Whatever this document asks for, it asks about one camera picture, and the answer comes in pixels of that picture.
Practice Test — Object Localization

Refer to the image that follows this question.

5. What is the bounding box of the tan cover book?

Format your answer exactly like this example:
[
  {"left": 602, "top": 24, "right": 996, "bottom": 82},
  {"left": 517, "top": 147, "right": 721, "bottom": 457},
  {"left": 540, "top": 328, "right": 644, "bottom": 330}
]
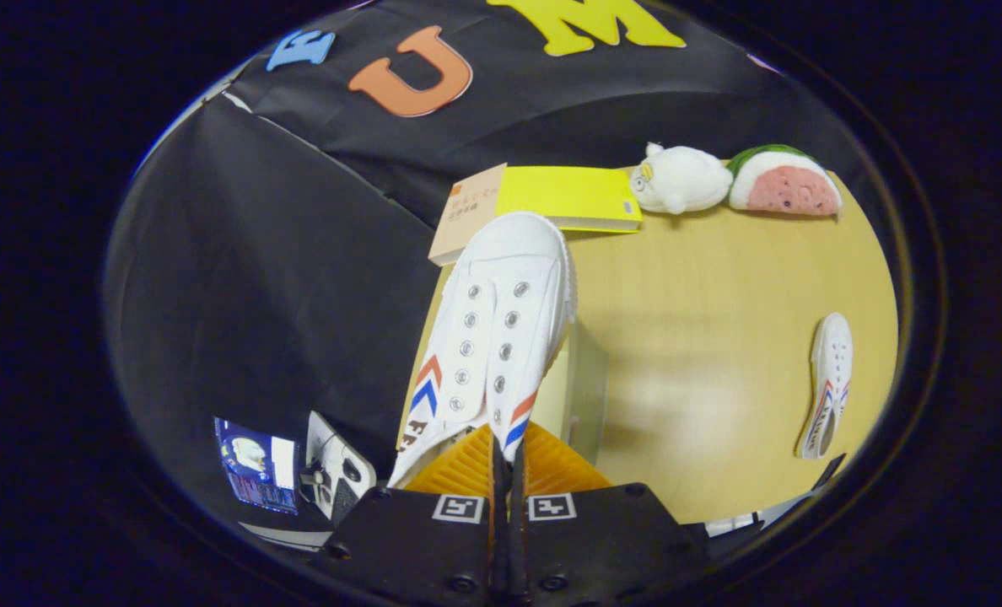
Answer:
[{"left": 428, "top": 163, "right": 509, "bottom": 267}]

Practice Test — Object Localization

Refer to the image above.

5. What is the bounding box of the watermelon slice plush toy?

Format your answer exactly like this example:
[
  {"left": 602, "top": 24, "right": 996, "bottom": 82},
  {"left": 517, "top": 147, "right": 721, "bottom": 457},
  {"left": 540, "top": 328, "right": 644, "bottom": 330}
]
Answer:
[{"left": 726, "top": 144, "right": 844, "bottom": 218}]

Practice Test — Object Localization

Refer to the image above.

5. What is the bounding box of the yellow cover book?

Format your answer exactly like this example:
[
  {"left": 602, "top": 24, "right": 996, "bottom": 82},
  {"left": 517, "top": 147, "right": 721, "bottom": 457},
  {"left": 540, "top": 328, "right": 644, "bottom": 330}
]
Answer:
[{"left": 494, "top": 165, "right": 644, "bottom": 234}]

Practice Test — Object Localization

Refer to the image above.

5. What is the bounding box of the green fabric storage box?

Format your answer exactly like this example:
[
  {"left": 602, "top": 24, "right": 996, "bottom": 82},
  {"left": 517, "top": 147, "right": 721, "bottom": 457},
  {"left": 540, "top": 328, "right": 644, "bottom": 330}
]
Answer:
[{"left": 396, "top": 316, "right": 612, "bottom": 467}]

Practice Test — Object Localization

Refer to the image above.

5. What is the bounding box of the computer monitor screen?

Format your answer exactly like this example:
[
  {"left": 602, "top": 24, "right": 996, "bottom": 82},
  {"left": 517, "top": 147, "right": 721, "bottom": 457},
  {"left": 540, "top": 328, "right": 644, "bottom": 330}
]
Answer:
[{"left": 213, "top": 416, "right": 300, "bottom": 516}]

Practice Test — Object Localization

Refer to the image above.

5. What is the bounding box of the white canvas shoe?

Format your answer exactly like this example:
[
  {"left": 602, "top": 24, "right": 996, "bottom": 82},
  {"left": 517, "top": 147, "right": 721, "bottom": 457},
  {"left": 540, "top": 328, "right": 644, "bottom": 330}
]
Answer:
[
  {"left": 795, "top": 313, "right": 855, "bottom": 461},
  {"left": 386, "top": 211, "right": 579, "bottom": 492}
]

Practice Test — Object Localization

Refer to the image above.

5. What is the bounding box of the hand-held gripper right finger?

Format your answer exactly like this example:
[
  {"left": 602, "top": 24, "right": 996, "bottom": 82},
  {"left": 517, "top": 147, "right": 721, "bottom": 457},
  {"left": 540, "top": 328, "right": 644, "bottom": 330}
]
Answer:
[{"left": 509, "top": 422, "right": 709, "bottom": 607}]

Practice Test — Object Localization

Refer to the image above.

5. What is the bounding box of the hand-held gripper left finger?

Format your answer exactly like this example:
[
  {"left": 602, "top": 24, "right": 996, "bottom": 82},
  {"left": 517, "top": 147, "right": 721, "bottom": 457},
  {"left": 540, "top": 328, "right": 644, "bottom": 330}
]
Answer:
[{"left": 315, "top": 424, "right": 509, "bottom": 607}]

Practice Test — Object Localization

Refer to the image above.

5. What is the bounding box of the white duck plush toy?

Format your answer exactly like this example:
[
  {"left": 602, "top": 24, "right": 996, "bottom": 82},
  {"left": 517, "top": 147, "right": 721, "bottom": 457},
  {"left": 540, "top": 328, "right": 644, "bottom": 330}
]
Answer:
[{"left": 629, "top": 142, "right": 735, "bottom": 216}]

